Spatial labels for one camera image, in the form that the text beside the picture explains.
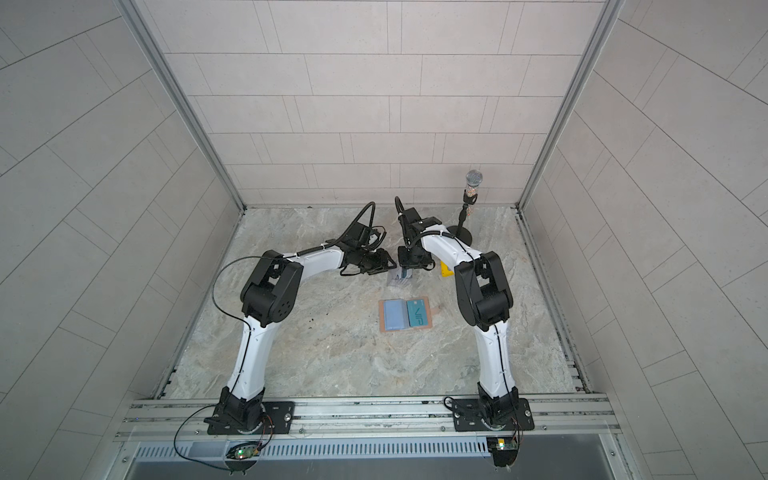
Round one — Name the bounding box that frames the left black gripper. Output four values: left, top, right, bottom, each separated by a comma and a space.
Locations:
353, 247, 398, 274

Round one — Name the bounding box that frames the clear acrylic card box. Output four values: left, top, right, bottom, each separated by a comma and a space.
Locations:
387, 267, 413, 288

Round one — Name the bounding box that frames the teal VIP card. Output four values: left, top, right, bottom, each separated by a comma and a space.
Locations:
406, 298, 431, 328

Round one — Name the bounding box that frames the brown leather card holder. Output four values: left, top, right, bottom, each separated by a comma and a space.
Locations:
379, 297, 433, 332

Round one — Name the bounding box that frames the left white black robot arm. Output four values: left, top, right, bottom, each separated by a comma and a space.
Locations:
204, 220, 397, 434

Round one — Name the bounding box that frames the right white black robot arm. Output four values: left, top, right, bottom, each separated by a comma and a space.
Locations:
395, 198, 520, 428

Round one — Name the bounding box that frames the yellow triangular plastic piece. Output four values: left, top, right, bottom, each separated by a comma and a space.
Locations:
440, 262, 454, 277

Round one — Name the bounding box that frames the right circuit board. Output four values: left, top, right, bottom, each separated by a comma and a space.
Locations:
486, 437, 520, 468

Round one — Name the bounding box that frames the left green circuit board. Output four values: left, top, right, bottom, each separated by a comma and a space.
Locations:
226, 442, 261, 461

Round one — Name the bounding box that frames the perforated vent strip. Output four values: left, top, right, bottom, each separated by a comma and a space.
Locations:
135, 437, 490, 463

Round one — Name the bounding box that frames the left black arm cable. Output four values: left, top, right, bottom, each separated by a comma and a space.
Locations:
211, 255, 265, 337

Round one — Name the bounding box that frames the aluminium mounting rail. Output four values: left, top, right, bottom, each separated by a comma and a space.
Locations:
114, 393, 621, 441

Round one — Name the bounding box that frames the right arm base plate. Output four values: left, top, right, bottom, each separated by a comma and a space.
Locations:
443, 397, 535, 432

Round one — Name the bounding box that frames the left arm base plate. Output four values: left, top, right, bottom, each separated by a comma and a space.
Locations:
204, 401, 296, 435

